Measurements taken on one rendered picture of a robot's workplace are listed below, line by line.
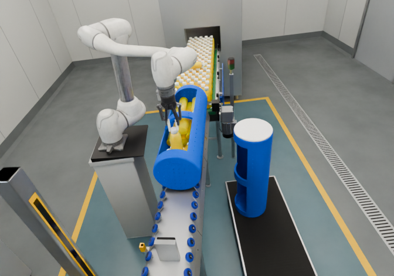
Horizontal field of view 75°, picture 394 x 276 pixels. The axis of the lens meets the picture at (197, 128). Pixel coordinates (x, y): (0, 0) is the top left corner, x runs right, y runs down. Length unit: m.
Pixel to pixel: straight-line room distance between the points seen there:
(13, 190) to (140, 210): 1.53
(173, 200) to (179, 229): 0.20
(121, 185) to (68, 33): 5.12
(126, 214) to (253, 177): 1.12
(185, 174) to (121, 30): 0.94
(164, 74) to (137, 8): 5.09
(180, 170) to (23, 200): 0.83
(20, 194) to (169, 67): 0.75
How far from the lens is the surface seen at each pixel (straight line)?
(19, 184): 0.92
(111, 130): 1.85
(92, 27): 1.65
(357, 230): 2.80
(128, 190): 2.15
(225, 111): 2.43
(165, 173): 1.54
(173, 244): 1.28
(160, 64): 1.21
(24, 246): 3.15
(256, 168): 1.98
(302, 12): 6.85
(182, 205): 1.59
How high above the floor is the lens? 2.18
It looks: 36 degrees down
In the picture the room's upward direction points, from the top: 7 degrees counter-clockwise
